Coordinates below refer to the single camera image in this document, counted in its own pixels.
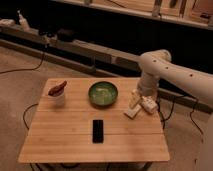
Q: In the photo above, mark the wooden table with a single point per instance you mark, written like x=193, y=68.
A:
x=79, y=132

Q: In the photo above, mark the white cup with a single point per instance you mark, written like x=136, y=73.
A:
x=58, y=98

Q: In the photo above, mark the white lotion bottle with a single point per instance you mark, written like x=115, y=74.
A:
x=149, y=104

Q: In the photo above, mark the white spray bottle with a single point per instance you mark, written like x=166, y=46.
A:
x=23, y=22

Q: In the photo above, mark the green ceramic bowl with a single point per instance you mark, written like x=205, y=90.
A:
x=102, y=93

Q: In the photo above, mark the red-brown object in cup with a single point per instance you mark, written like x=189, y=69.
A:
x=56, y=89

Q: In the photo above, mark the cream sponge block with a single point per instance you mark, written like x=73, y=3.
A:
x=131, y=113

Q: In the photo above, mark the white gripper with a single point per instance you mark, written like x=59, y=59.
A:
x=147, y=86

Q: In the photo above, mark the black smartphone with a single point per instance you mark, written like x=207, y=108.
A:
x=98, y=132

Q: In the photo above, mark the black round device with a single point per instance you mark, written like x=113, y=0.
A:
x=66, y=35

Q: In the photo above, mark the long wooden bench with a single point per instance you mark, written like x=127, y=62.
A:
x=95, y=60

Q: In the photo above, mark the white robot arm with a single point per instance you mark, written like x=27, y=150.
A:
x=157, y=65

